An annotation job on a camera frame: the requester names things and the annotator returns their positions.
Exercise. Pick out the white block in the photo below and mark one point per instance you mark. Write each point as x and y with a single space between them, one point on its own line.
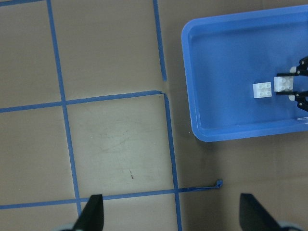
283 84
262 90

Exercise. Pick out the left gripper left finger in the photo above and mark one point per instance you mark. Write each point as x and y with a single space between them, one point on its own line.
92 216

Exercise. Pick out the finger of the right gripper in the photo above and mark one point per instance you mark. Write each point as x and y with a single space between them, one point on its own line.
289 93
289 74

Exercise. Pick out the blue plastic tray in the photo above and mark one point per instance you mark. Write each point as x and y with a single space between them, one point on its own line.
224 56

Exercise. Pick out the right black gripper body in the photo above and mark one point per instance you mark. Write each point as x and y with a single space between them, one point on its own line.
302 94

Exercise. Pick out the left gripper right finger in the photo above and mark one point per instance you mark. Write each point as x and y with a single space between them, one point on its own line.
253 216

